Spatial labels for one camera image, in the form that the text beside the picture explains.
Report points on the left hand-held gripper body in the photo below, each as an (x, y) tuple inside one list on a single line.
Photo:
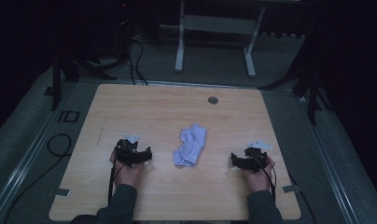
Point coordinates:
[(127, 153)]

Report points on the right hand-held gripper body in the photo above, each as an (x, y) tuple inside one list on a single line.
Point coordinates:
[(254, 158)]

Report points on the white cloth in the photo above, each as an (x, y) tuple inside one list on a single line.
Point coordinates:
[(190, 146)]

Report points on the person's left hand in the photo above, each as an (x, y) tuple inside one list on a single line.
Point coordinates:
[(127, 174)]

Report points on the person's right hand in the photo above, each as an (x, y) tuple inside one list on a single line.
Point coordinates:
[(258, 180)]

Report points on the grey tape piece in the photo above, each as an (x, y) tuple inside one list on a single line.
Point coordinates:
[(291, 188), (62, 192)]

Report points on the black tripod stand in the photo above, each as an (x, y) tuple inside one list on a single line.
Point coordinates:
[(311, 90), (72, 65)]

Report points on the white metal stand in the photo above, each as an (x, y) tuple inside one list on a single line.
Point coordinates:
[(214, 25)]

